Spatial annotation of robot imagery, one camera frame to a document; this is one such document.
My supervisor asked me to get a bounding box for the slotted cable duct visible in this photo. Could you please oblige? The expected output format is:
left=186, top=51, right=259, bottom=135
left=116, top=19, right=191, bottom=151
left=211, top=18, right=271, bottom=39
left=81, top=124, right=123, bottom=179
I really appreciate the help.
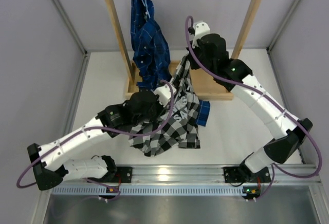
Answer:
left=51, top=184, right=259, bottom=197

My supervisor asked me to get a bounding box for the black white checkered shirt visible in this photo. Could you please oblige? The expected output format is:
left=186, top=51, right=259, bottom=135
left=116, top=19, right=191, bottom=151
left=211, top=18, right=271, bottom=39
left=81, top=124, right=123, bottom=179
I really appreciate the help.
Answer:
left=129, top=56, right=200, bottom=157

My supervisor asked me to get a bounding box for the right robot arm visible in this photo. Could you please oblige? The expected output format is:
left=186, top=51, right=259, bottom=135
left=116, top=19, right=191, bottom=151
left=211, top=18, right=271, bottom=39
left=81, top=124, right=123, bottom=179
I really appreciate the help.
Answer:
left=188, top=33, right=313, bottom=181

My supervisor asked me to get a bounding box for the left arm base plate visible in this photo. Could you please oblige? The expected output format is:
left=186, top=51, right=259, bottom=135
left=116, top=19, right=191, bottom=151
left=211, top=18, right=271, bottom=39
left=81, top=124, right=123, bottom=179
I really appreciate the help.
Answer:
left=113, top=166, right=133, bottom=183

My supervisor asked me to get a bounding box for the blue plaid shirt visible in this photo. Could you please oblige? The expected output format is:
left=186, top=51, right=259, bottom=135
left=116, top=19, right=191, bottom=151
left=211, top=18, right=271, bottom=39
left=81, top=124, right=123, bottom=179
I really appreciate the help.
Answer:
left=130, top=0, right=211, bottom=127

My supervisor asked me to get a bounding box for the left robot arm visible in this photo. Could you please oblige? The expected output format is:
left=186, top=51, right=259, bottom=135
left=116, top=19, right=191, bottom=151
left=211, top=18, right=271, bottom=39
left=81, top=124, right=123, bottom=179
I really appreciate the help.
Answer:
left=27, top=88, right=171, bottom=191

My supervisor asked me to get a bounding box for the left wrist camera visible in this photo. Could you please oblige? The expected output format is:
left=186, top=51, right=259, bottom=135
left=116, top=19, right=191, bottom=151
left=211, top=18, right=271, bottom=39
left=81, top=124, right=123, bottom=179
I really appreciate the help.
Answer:
left=153, top=84, right=177, bottom=107

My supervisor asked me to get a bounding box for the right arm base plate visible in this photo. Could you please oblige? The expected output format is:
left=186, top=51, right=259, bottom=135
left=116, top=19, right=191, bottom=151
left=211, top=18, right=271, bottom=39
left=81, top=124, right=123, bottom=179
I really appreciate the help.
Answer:
left=223, top=166, right=244, bottom=183

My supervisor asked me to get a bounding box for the aluminium mounting rail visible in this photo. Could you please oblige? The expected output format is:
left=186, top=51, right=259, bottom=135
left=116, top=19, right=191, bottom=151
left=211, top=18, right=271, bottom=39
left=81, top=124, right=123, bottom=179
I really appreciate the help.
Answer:
left=41, top=164, right=322, bottom=185

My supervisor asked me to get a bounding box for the light blue hanger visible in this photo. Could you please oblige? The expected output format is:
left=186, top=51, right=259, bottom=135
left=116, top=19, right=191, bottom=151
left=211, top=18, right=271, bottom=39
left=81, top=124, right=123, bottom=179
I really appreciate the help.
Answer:
left=142, top=0, right=151, bottom=20

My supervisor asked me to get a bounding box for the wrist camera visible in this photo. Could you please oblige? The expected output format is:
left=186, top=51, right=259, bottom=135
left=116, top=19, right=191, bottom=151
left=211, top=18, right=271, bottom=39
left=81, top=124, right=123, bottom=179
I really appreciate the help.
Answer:
left=153, top=84, right=177, bottom=107
left=188, top=21, right=210, bottom=48

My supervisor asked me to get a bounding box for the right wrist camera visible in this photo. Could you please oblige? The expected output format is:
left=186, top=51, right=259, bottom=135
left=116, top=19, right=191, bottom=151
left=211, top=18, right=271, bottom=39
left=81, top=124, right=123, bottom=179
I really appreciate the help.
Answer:
left=188, top=21, right=210, bottom=48

